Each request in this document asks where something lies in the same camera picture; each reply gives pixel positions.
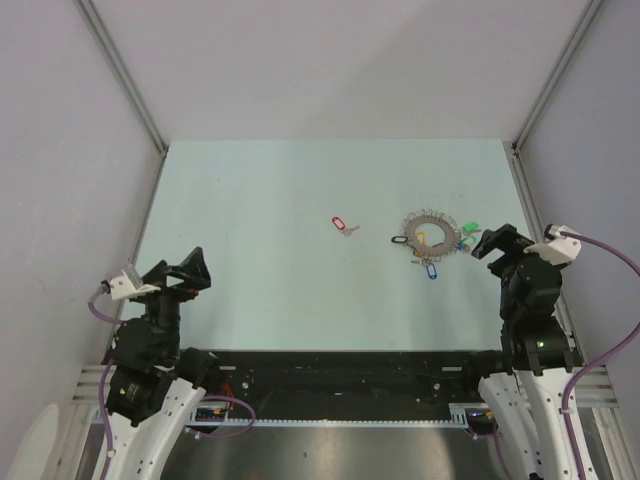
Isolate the metal key organizer ring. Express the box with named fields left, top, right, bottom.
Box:
left=402, top=209, right=464, bottom=265

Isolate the red key tag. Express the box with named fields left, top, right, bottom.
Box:
left=332, top=217, right=347, bottom=232

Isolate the right aluminium frame post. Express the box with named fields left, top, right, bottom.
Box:
left=510, top=0, right=606, bottom=154

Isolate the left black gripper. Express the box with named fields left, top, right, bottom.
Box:
left=137, top=245, right=210, bottom=360

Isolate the yellow key tag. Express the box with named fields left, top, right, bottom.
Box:
left=415, top=231, right=427, bottom=246

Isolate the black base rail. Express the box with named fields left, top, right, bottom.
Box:
left=205, top=350, right=502, bottom=420

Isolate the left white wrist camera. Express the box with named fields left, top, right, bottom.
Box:
left=101, top=264, right=161, bottom=301

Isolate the left aluminium frame post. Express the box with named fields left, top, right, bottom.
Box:
left=74, top=0, right=169, bottom=157

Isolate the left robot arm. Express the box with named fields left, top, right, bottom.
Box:
left=88, top=247, right=221, bottom=479

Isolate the white cable duct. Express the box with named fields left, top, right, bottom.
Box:
left=185, top=404, right=495, bottom=431

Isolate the blue key tag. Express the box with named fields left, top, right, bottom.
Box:
left=426, top=264, right=438, bottom=280

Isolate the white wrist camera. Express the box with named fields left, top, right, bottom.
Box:
left=101, top=264, right=161, bottom=301
left=524, top=224, right=582, bottom=266

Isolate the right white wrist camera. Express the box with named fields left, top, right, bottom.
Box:
left=524, top=224, right=582, bottom=266

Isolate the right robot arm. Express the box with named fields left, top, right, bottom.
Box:
left=461, top=224, right=597, bottom=479

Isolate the aluminium frame post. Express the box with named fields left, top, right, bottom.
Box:
left=74, top=0, right=169, bottom=157
left=510, top=0, right=606, bottom=154

